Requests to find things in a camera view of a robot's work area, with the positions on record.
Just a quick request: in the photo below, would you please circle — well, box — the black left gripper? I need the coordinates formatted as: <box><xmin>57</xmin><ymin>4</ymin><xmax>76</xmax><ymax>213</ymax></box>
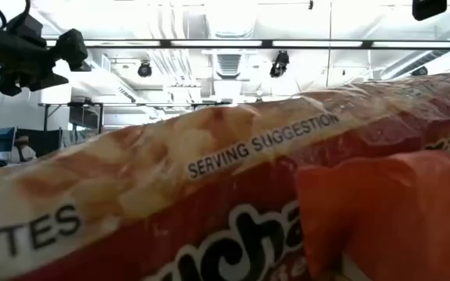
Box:
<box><xmin>0</xmin><ymin>23</ymin><xmax>92</xmax><ymax>97</ymax></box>

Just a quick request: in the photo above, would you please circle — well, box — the red Maruchan noodle pack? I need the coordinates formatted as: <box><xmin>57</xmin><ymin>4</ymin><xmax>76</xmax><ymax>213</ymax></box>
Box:
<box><xmin>0</xmin><ymin>72</ymin><xmax>450</xmax><ymax>281</ymax></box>

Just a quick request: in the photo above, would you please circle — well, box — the orange Maruchan noodle pack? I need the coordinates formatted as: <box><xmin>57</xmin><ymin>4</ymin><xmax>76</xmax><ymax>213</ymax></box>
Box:
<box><xmin>293</xmin><ymin>149</ymin><xmax>450</xmax><ymax>281</ymax></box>

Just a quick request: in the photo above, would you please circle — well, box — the blue monitor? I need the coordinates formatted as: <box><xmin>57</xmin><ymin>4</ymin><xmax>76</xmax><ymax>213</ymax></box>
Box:
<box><xmin>0</xmin><ymin>126</ymin><xmax>17</xmax><ymax>154</ymax></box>

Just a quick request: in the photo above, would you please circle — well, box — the black partition panel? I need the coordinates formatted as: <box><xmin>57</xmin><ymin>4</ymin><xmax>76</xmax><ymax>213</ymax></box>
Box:
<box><xmin>16</xmin><ymin>127</ymin><xmax>64</xmax><ymax>157</ymax></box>

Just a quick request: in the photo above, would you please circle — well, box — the black hanging box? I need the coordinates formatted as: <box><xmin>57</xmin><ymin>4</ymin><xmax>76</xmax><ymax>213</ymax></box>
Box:
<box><xmin>68</xmin><ymin>105</ymin><xmax>101</xmax><ymax>130</ymax></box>

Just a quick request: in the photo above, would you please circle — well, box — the black ceiling light track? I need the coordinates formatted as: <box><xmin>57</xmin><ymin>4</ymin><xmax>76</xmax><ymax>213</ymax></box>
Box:
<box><xmin>45</xmin><ymin>37</ymin><xmax>450</xmax><ymax>51</ymax></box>

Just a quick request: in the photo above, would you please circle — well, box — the ceiling air vent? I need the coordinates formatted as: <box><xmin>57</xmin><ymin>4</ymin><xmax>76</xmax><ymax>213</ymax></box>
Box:
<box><xmin>216</xmin><ymin>53</ymin><xmax>242</xmax><ymax>80</ymax></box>

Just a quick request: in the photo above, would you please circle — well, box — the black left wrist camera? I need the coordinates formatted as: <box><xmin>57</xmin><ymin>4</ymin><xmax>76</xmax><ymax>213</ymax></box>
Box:
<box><xmin>5</xmin><ymin>12</ymin><xmax>47</xmax><ymax>39</ymax></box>

